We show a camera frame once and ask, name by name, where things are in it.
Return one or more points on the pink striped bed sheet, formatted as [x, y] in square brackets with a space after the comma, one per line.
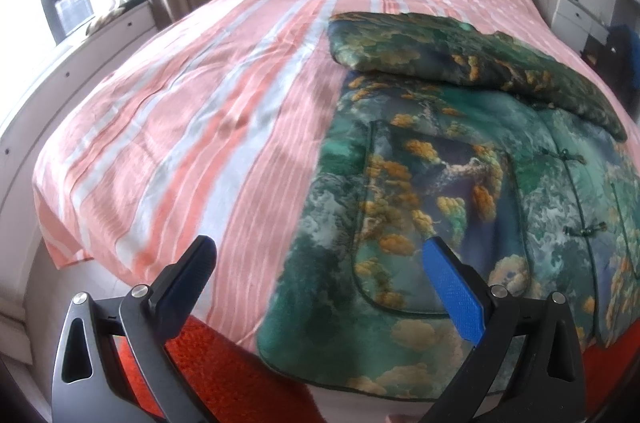
[213, 128]

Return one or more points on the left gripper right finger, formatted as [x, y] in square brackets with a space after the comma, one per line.
[548, 381]

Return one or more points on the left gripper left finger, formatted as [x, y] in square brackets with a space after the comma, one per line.
[89, 383]

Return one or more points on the green landscape print jacket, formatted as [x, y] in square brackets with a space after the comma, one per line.
[518, 162]

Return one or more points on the black and blue hanging clothes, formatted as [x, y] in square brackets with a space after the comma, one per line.
[618, 66]

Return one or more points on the white bedside cabinet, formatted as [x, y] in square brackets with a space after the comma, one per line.
[577, 24]

